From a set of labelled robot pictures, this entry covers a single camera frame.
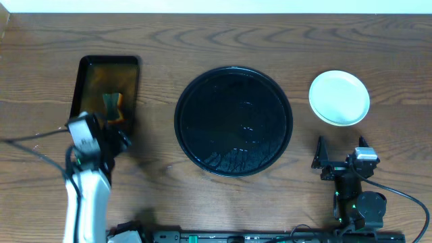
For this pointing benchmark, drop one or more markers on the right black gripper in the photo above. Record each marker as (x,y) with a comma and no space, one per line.
(339,167)

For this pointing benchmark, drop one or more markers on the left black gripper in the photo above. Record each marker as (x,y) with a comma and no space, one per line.
(119,140)

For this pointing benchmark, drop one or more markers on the orange green scrub sponge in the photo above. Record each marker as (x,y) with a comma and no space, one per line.
(113,106)

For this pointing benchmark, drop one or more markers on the light green plate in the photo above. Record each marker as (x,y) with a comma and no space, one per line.
(339,98)

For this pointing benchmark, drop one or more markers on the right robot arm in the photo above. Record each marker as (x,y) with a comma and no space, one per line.
(356,210)

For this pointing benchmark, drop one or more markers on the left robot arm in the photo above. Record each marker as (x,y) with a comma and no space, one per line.
(89,163)

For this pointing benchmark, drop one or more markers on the black rectangular water tray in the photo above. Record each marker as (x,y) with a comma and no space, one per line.
(100,74)

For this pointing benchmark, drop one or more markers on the round black serving tray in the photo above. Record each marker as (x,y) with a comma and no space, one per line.
(233,121)

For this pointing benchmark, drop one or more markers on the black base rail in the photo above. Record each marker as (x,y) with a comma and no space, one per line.
(249,237)

